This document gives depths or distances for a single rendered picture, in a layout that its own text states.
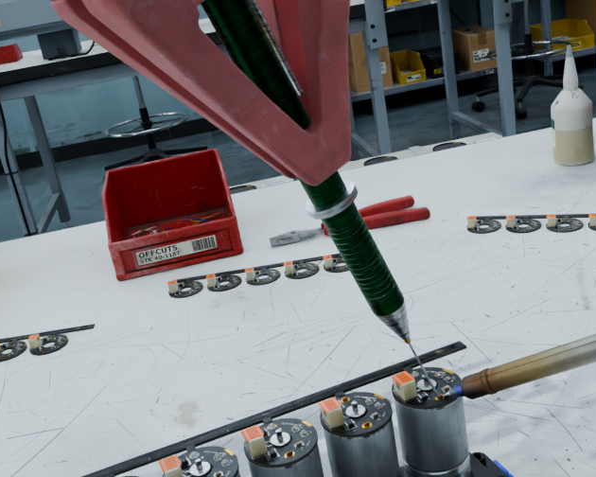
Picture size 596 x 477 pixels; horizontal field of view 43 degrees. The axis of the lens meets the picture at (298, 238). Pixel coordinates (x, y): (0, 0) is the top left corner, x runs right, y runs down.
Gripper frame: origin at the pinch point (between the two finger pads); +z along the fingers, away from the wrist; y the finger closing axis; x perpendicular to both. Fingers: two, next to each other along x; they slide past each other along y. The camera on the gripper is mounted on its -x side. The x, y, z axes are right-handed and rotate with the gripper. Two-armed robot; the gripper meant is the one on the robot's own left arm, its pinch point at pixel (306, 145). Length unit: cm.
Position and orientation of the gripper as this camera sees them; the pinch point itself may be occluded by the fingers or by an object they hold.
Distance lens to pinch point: 21.5
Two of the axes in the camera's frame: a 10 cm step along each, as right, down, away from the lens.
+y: -4.8, -2.4, 8.5
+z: 4.5, 7.6, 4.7
